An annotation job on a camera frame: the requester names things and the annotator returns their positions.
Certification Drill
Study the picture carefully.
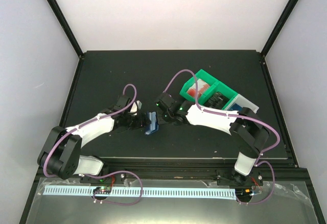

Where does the blue card holder wallet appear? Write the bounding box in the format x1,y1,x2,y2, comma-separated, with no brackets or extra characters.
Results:
145,112,159,136

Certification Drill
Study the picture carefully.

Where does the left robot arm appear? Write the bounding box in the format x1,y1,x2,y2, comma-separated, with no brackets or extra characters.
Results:
37,95,152,183

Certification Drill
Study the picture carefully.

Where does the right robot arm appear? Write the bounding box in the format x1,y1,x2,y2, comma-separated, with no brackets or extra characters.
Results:
155,92,270,186

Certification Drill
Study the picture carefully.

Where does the red white card stack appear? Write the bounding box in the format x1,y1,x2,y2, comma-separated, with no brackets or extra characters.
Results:
186,79,210,99

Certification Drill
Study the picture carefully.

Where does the green bin with red cards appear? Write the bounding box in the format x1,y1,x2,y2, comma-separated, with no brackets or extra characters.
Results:
179,69,220,105

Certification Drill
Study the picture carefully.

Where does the black VIP card stack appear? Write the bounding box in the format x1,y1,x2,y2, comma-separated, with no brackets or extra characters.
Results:
204,92,229,110

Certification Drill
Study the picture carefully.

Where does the green bin with black cards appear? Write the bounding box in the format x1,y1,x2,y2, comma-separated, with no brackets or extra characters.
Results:
200,81,238,110

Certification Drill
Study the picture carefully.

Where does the blue card stack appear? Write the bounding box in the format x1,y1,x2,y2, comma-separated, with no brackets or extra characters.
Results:
230,103,243,111

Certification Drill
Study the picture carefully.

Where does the white bin with blue cards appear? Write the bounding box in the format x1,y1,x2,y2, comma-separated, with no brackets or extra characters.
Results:
223,94,259,113

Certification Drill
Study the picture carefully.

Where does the small electronics board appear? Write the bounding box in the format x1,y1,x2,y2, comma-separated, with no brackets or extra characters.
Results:
94,186,112,194

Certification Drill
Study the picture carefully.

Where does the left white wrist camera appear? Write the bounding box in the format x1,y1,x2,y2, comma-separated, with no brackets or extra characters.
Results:
129,100,142,115

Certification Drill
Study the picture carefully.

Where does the black aluminium frame rail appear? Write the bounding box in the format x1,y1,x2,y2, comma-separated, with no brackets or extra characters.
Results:
99,158,310,182

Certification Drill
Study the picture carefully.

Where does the light blue slotted cable duct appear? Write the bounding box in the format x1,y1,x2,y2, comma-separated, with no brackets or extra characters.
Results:
43,185,236,200

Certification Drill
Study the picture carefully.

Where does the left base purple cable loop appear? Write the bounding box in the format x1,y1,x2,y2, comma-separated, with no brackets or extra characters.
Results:
81,168,146,206

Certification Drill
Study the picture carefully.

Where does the left black frame post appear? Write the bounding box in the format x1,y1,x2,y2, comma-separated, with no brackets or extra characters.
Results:
46,0,83,58

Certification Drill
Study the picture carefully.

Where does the black frame post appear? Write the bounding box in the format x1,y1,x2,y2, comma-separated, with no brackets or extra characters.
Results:
46,0,83,58
261,0,299,58

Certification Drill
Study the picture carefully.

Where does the right black frame post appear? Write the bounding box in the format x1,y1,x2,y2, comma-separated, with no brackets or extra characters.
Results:
261,0,299,58

